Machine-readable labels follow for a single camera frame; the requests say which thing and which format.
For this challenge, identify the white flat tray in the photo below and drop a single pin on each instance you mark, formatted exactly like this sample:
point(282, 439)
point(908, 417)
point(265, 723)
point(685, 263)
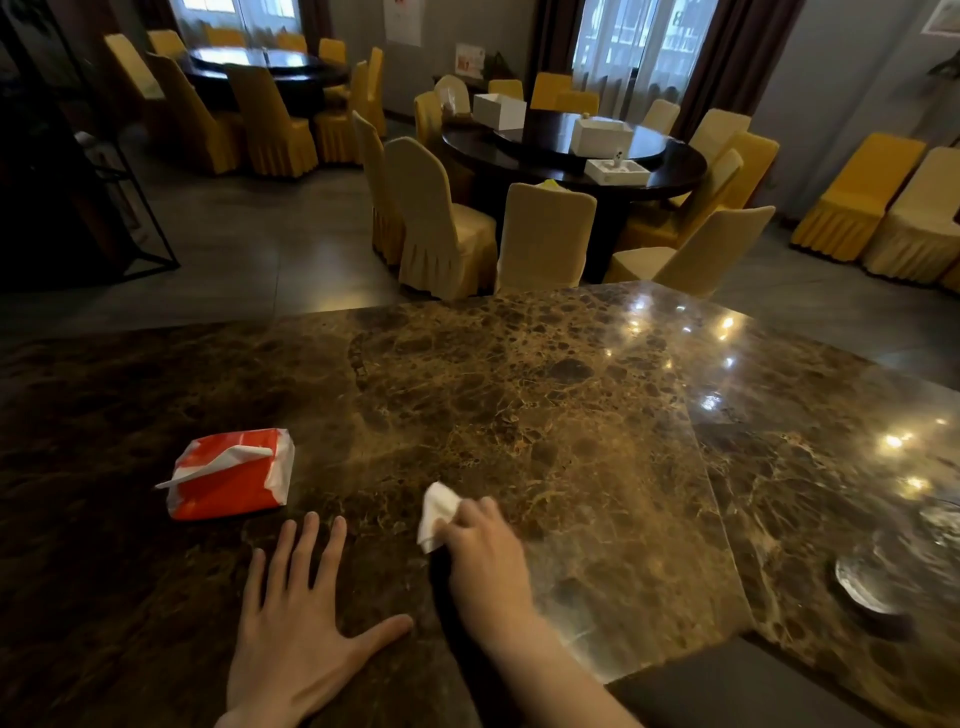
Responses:
point(619, 176)

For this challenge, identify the small standing sign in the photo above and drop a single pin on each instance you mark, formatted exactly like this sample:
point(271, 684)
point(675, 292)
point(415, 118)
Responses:
point(469, 61)

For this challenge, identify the yellow covered chair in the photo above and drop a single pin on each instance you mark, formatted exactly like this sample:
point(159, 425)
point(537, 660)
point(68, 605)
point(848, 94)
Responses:
point(915, 225)
point(855, 202)

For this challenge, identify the person's left hand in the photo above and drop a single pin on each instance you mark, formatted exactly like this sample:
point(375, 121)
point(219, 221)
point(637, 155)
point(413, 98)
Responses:
point(289, 660)

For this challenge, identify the clear glass ashtray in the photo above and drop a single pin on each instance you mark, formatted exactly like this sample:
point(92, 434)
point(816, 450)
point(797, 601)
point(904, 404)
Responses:
point(870, 585)

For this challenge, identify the person's right fingers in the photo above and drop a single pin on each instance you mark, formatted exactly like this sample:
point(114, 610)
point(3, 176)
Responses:
point(469, 521)

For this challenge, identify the white tissue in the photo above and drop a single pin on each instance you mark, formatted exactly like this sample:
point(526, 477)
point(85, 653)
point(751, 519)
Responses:
point(435, 510)

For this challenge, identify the white sheer curtain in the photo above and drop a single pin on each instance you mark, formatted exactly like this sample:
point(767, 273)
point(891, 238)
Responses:
point(232, 19)
point(645, 52)

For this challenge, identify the red tissue packet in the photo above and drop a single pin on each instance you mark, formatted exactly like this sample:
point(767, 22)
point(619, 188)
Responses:
point(232, 480)

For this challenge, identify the group of yellow covered chairs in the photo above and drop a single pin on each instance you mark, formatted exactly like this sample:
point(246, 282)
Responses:
point(442, 232)
point(270, 131)

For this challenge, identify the dark brown curtain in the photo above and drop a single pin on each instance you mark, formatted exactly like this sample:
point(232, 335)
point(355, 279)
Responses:
point(315, 19)
point(551, 37)
point(731, 60)

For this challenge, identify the person's right forearm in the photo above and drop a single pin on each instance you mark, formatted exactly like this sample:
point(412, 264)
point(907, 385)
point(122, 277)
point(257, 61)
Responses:
point(555, 682)

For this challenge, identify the person's left middle finger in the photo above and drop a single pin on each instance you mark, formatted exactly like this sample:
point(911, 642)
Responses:
point(306, 551)

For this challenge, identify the person's right hand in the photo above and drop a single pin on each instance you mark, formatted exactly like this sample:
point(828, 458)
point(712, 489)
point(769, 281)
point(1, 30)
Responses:
point(491, 577)

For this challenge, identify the person's left little finger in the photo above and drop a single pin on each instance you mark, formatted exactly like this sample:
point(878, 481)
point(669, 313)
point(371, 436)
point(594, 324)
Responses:
point(255, 581)

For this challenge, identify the white wall poster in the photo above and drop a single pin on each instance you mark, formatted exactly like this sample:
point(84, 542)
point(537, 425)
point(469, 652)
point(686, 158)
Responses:
point(403, 21)

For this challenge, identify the person's left thumb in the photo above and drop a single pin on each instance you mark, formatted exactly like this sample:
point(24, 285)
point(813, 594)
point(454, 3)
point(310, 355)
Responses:
point(382, 631)

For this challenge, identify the white box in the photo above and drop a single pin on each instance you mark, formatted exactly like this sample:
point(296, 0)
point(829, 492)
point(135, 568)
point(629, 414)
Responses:
point(600, 139)
point(499, 112)

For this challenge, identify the black metal rack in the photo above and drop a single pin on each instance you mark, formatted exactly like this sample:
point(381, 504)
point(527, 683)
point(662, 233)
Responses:
point(67, 187)

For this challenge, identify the framed wall picture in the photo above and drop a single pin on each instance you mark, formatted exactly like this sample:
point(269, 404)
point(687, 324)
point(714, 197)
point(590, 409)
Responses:
point(943, 16)

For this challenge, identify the dark round dining table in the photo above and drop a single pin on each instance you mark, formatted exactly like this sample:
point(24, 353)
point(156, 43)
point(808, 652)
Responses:
point(547, 146)
point(255, 64)

